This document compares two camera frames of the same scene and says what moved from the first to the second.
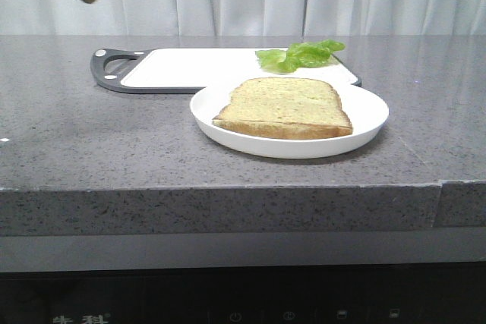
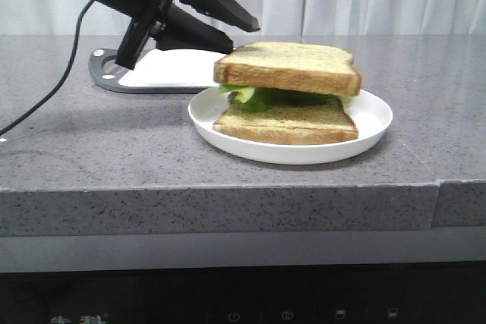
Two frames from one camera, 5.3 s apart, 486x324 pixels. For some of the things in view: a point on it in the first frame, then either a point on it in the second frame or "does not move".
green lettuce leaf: x=299 y=55 to x=258 y=99
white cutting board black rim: x=190 y=70 does not move
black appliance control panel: x=447 y=293 does not move
